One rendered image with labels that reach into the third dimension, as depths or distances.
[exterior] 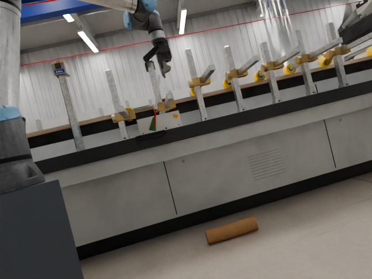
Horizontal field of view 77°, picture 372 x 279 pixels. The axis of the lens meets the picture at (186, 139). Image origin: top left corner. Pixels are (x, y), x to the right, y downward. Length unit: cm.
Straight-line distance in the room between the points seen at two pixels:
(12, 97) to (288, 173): 171
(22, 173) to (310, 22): 1091
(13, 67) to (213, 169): 125
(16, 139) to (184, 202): 113
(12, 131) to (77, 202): 96
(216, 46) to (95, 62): 450
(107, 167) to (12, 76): 66
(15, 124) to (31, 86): 919
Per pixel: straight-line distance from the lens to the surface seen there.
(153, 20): 147
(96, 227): 176
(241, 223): 146
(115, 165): 145
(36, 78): 1005
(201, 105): 146
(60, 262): 86
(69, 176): 152
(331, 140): 211
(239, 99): 153
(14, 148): 88
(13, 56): 117
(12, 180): 85
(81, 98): 932
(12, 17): 124
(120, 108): 118
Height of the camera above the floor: 63
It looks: 1 degrees down
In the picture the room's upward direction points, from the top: 14 degrees counter-clockwise
